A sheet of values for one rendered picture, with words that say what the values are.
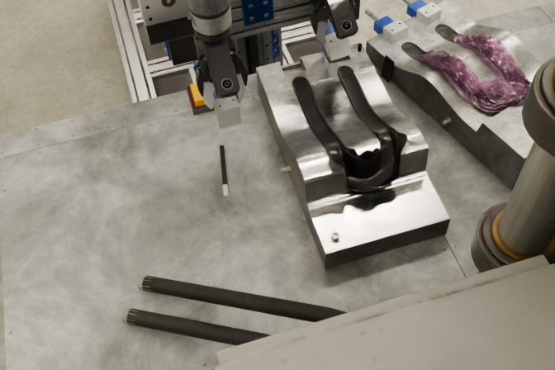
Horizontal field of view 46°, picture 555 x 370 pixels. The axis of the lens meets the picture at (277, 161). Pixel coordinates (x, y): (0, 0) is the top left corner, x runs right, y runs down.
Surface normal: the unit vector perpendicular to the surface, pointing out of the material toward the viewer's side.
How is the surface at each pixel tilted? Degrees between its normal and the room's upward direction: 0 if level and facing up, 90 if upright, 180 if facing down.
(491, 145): 90
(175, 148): 0
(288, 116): 3
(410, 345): 0
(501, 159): 90
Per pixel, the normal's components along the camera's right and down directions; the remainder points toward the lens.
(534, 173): -0.91, 0.36
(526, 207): -0.75, 0.54
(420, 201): -0.04, -0.60
